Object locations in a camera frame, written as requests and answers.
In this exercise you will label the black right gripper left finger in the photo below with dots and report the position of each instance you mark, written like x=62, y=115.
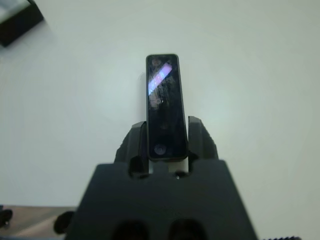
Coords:
x=135, y=145

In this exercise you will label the black box base white insert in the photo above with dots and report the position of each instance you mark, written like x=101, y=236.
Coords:
x=22, y=27

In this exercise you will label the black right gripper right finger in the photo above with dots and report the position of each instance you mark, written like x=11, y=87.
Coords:
x=200, y=142

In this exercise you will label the black blurred round object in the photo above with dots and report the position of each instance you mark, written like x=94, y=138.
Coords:
x=64, y=222
x=5, y=217

